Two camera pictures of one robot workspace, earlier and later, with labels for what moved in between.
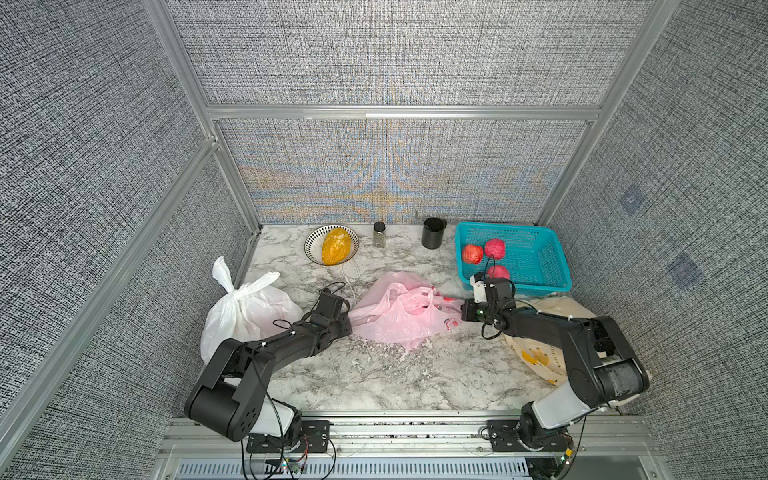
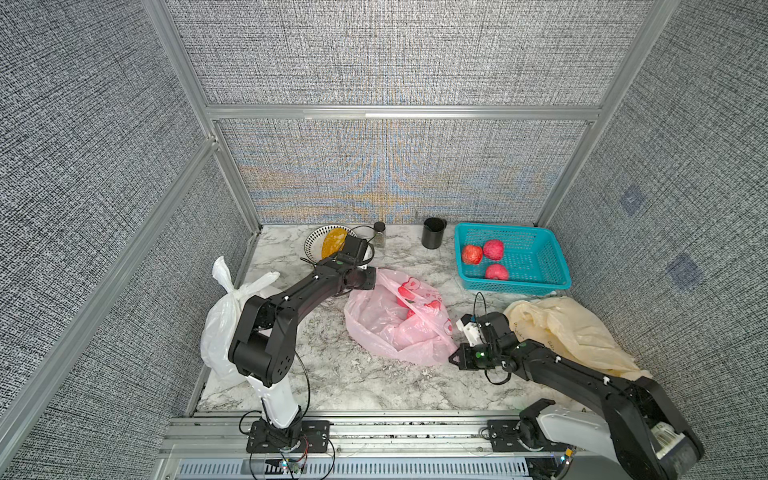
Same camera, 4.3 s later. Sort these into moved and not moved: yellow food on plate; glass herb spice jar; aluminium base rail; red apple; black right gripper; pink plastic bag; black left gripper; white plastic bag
Moved: black right gripper; black left gripper; pink plastic bag
Not moved: glass herb spice jar; aluminium base rail; yellow food on plate; white plastic bag; red apple
